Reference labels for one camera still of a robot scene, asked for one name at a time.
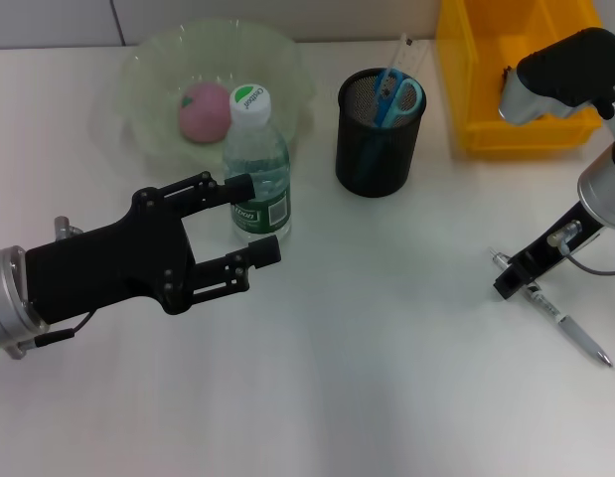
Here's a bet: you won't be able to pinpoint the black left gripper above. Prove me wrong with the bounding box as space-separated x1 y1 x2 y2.
26 171 282 324

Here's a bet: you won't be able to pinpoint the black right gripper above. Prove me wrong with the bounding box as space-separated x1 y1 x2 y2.
493 198 606 302

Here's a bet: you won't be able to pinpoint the clear green-label water bottle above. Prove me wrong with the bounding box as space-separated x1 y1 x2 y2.
222 82 293 244

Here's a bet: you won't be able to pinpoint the silver clear pen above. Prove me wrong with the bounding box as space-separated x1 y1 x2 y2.
490 246 615 370

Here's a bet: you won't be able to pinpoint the pink toy peach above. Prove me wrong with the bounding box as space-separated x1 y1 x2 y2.
178 81 233 145

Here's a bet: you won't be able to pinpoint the blue scissors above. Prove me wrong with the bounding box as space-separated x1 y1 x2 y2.
354 69 425 185

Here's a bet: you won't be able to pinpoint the transparent plastic ruler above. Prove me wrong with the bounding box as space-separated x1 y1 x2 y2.
374 32 430 125

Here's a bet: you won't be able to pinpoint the black mesh pen holder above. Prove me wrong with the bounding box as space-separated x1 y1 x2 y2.
335 68 429 199

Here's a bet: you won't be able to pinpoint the translucent green fruit plate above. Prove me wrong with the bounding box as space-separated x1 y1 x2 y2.
118 18 319 183

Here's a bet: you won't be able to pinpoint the yellow plastic bin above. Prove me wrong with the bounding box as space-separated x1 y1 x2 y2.
434 0 615 159

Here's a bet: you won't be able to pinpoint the right gripper connector cable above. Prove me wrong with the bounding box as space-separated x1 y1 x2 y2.
547 221 615 277

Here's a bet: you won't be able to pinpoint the gripper connector cable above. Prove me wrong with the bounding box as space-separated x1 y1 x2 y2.
547 221 615 277
8 310 97 360

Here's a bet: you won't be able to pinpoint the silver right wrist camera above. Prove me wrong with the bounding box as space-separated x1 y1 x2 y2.
498 27 615 125

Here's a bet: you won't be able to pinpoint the left gripper connector cable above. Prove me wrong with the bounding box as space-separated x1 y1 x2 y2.
8 310 97 360

